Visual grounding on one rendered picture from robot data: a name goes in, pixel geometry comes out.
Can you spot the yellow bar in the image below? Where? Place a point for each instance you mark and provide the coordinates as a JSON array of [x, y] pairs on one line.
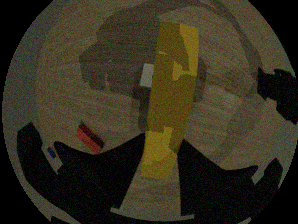
[[174, 80]]

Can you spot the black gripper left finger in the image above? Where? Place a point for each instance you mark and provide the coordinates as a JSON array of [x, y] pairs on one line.
[[112, 171]]

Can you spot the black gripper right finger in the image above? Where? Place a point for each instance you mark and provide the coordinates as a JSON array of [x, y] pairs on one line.
[[201, 180]]

